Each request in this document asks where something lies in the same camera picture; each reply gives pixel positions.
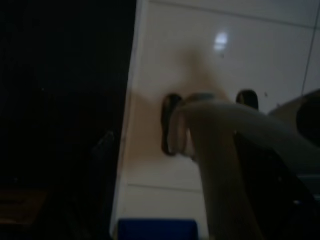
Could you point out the beige curved tube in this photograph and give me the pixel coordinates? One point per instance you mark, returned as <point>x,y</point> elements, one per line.
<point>220,155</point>

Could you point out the blue block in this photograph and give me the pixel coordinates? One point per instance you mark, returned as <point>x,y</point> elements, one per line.
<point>155,230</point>

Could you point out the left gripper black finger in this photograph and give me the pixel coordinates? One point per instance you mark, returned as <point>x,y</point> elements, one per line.
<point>275,200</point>

